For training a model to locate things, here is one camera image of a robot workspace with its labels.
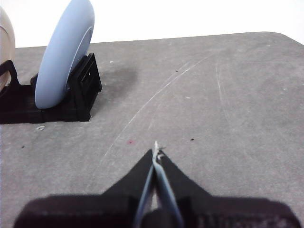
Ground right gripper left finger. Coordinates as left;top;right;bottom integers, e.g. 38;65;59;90
14;149;156;228

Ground blue plate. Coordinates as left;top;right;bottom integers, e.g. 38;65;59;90
35;0;95;109

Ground black plate rack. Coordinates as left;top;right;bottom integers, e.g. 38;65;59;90
0;53;103;124

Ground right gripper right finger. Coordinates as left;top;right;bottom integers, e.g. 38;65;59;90
154;141;302;228

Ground cream white plate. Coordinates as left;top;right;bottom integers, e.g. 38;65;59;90
0;6;16;91

